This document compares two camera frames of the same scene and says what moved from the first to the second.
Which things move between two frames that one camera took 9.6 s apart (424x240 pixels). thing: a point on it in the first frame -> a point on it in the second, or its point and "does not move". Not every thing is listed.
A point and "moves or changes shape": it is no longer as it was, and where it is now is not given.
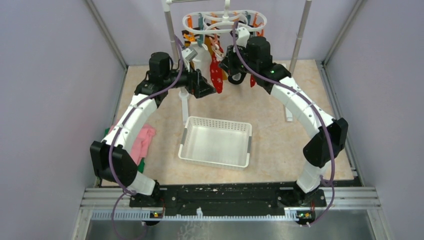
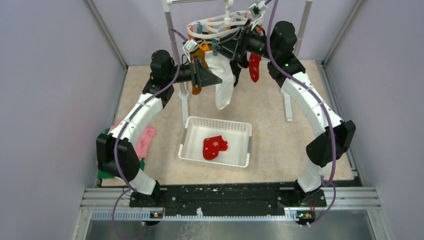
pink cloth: [140, 147] does not move
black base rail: [220, 197] does not move
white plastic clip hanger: [226, 13] moves or changes shape
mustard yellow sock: [191, 35] -> [198, 52]
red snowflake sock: [215, 68] -> [212, 145]
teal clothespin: [201, 26] -> [215, 48]
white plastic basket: [217, 142] does not move
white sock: [202, 61] moves or changes shape
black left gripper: [196, 85] -> [203, 77]
